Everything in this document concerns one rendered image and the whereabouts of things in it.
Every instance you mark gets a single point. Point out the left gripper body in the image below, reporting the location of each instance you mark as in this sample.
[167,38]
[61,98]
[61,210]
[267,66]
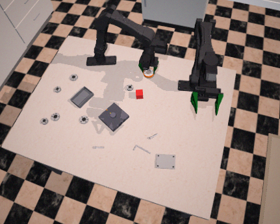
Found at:
[204,93]

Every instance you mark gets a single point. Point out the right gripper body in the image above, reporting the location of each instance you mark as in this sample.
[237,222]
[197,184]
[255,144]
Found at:
[155,64]

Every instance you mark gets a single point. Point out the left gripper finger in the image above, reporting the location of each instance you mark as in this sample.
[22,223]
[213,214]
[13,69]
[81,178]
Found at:
[194,94]
[218,99]

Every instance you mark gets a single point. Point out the small red block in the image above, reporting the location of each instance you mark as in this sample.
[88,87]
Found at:
[139,94]

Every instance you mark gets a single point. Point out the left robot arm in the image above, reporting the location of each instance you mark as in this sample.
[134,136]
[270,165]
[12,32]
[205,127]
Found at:
[206,65]

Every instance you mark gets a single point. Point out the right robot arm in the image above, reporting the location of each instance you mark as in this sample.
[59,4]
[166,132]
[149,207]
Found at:
[144,35]

